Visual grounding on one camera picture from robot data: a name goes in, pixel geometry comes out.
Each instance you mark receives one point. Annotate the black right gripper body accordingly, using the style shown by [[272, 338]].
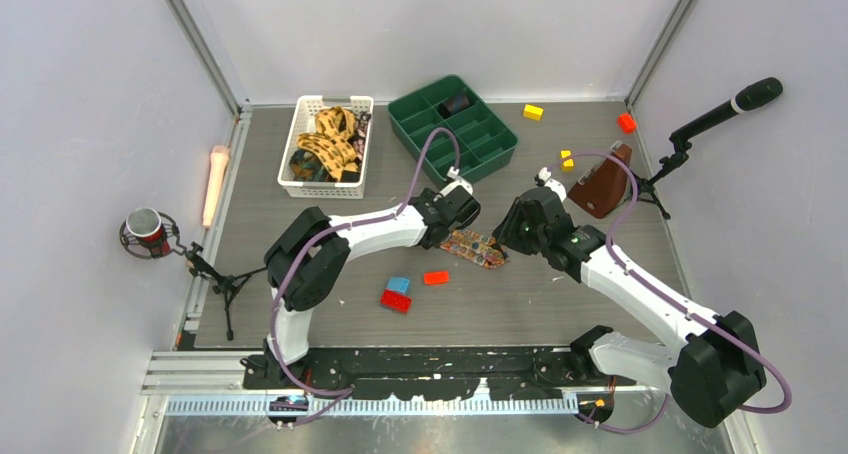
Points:
[[518, 234]]

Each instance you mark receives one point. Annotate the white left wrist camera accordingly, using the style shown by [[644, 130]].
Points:
[[455, 182]]

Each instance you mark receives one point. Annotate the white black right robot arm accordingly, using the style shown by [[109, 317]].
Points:
[[708, 363]]

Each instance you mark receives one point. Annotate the red lego brick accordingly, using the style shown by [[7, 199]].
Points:
[[395, 301]]

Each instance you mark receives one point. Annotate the white perforated plastic basket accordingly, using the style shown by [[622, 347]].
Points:
[[353, 184]]

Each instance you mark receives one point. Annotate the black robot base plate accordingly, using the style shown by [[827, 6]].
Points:
[[430, 373]]

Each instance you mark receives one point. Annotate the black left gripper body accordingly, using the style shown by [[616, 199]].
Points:
[[431, 196]]

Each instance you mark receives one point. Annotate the rolled dark striped tie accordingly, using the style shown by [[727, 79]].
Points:
[[453, 105]]

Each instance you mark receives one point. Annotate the yellow beetle pattern tie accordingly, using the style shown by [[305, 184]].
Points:
[[330, 141]]

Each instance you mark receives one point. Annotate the small orange lego brick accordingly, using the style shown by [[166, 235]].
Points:
[[436, 277]]

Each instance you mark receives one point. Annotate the blue lego brick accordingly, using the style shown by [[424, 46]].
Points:
[[399, 285]]

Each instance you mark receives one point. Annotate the red silver studio microphone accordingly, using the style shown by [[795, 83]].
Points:
[[149, 234]]

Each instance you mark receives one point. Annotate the green compartment tray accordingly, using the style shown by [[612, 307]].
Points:
[[476, 138]]

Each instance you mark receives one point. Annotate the yellow block upright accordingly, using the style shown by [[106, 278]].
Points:
[[566, 163]]

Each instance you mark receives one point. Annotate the black handheld microphone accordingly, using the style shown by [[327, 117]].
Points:
[[752, 97]]

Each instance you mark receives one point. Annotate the black microphone tripod stand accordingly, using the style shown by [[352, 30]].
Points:
[[645, 190]]

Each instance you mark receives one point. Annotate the orange red block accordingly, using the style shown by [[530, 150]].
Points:
[[627, 123]]

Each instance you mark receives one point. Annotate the brown wooden metronome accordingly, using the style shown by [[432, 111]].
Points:
[[600, 190]]

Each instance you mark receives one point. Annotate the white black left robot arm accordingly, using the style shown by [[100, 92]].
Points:
[[305, 262]]

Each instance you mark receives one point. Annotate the yellow block near tray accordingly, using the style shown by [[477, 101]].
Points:
[[533, 112]]

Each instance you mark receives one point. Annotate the colourful shell pattern tie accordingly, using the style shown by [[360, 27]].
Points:
[[480, 249]]

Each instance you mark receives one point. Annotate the dark floral rose tie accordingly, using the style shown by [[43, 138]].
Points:
[[359, 138]]

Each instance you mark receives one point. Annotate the brown green leaf tie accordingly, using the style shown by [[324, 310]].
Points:
[[305, 166]]

